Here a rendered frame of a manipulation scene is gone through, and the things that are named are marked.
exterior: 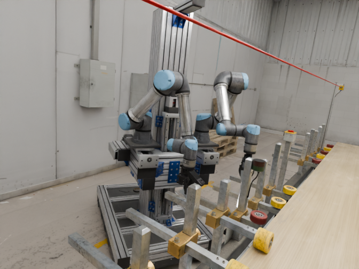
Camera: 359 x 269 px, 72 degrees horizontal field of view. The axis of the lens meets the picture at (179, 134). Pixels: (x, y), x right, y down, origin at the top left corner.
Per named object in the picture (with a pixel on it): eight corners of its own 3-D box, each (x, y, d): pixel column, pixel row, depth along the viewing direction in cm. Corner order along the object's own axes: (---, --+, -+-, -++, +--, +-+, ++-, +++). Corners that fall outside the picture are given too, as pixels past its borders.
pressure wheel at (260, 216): (244, 234, 124) (248, 213, 122) (250, 227, 130) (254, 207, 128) (260, 241, 119) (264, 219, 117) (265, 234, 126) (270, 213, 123)
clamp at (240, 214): (228, 222, 128) (229, 214, 127) (239, 213, 139) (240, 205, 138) (237, 227, 125) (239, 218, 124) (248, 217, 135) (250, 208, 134)
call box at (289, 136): (282, 141, 186) (284, 131, 184) (285, 140, 191) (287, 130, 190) (292, 143, 182) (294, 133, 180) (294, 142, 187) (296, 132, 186)
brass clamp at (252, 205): (246, 207, 148) (247, 199, 147) (254, 200, 159) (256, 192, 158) (256, 211, 145) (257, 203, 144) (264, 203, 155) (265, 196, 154)
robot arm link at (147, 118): (154, 129, 184) (156, 111, 181) (141, 131, 173) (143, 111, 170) (142, 126, 190) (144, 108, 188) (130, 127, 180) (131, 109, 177)
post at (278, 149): (263, 208, 175) (275, 142, 165) (265, 206, 178) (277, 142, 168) (268, 210, 173) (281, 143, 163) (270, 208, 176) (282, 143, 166)
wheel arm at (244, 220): (187, 200, 147) (188, 194, 146) (190, 198, 150) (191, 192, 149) (259, 232, 122) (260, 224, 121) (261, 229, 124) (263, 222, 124)
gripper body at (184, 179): (183, 180, 154) (185, 162, 152) (195, 185, 149) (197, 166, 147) (176, 183, 148) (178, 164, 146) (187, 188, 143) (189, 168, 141)
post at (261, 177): (248, 231, 157) (260, 159, 147) (250, 229, 160) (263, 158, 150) (253, 234, 155) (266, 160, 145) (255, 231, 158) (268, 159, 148)
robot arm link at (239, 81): (207, 121, 211) (227, 67, 172) (223, 123, 214) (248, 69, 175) (209, 132, 203) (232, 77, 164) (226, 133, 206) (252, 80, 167)
